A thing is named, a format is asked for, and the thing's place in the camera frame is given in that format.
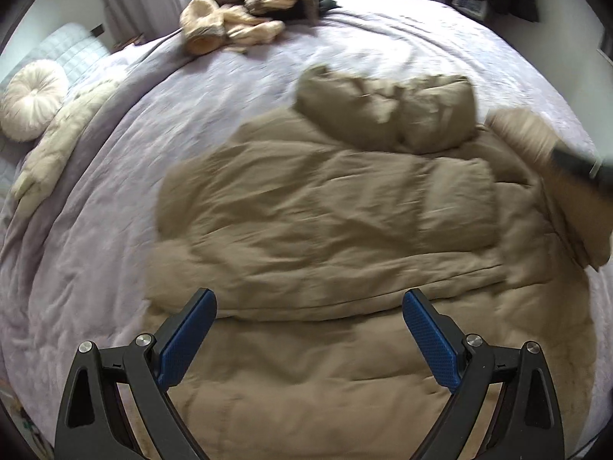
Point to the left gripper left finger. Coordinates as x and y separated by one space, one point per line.
92 421

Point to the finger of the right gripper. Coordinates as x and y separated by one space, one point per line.
591 170

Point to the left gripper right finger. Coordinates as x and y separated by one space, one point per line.
526 423

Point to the tan puffer jacket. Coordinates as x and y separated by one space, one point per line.
310 223

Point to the beige striped clothes pile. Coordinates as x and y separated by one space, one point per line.
209 25

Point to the lavender embossed bedspread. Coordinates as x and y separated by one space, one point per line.
75 270

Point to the cream quilted blanket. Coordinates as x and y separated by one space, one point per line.
44 165

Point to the round cream pillow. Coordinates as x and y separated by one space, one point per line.
32 98

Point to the light blue quilted headboard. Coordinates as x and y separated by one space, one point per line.
72 46

